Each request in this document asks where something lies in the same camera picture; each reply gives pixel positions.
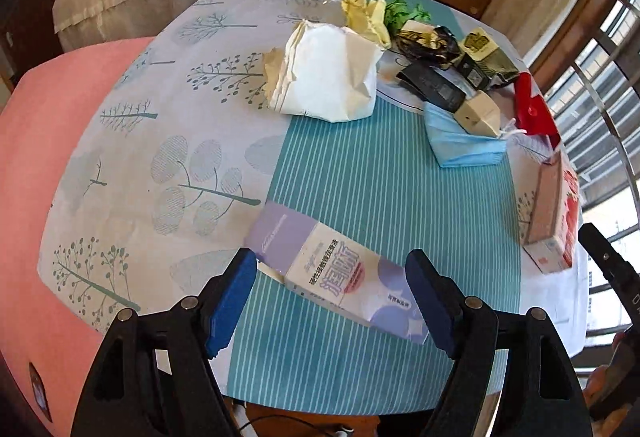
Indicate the pink white carton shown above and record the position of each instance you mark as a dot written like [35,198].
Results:
[545,212]

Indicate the yellow label packet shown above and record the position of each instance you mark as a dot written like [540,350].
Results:
[479,42]

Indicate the brown wooden door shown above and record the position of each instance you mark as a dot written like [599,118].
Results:
[25,17]

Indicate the black flat case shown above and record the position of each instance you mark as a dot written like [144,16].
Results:
[435,87]

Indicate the red packet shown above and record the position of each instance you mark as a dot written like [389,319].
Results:
[530,112]

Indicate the blue face mask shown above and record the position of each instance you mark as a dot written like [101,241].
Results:
[460,147]

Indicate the black crumpled bag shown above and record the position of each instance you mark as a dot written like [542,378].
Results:
[442,48]

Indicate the metal window grille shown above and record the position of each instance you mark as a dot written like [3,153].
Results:
[590,82]

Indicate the white paper bag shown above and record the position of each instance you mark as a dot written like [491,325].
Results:
[325,77]

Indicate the tree print tablecloth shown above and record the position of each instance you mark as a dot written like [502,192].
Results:
[350,177]

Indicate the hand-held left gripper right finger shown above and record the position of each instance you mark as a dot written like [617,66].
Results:
[430,302]

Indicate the gold black packet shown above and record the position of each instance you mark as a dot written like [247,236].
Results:
[415,34]

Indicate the dark green foil packet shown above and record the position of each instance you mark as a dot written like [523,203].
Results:
[500,69]

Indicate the beige plastic box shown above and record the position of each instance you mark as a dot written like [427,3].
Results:
[477,114]

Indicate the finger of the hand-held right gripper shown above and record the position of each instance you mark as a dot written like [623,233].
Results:
[610,262]

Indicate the purple white box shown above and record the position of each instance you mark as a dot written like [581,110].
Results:
[345,277]

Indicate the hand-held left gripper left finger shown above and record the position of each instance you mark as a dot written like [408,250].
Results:
[235,297]

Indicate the green plastic leaves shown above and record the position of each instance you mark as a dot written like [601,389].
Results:
[400,12]

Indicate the yellow paper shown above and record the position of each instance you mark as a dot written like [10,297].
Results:
[370,17]

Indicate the person's right hand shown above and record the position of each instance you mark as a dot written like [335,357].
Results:
[595,389]

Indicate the pink bed cover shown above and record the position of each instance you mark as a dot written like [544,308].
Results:
[40,167]

